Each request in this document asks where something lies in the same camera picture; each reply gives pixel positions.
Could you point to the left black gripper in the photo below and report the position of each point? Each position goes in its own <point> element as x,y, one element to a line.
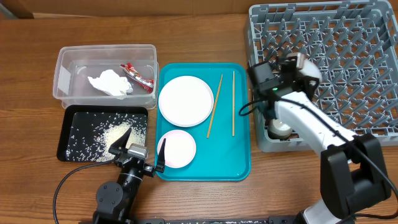
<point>121,142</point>

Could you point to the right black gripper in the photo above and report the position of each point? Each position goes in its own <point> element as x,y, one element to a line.
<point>305,82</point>

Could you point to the grey bowl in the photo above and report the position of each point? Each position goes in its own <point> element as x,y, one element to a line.
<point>311,70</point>

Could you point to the pink bowl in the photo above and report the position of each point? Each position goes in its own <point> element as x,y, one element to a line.
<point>180,148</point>

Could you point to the white cup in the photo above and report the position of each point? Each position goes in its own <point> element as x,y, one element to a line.
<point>279,130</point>

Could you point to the wooden chopstick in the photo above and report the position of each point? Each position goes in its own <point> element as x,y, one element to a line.
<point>214,107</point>
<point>233,105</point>

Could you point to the large white plate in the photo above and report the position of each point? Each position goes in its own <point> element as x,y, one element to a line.
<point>186,101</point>

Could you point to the red sauce packet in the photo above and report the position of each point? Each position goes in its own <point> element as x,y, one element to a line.
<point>145,83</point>

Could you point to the white napkin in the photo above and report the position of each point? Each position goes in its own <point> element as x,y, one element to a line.
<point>111,83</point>

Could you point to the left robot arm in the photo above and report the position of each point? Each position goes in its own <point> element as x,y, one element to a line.
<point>115,198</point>

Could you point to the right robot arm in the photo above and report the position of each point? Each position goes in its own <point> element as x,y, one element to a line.
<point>353,173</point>

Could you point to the spilled rice pile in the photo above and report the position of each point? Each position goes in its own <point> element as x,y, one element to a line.
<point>92,133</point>

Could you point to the black rectangular tray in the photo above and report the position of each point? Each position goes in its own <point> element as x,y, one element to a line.
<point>71,110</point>

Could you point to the grey dish rack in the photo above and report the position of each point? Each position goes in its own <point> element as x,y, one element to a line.
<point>354,44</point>

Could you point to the teal serving tray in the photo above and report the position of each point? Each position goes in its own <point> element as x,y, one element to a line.
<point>222,157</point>

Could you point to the clear plastic bin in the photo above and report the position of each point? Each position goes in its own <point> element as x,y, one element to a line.
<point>76,64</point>

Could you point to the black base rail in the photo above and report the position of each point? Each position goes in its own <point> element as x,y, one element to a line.
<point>269,220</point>

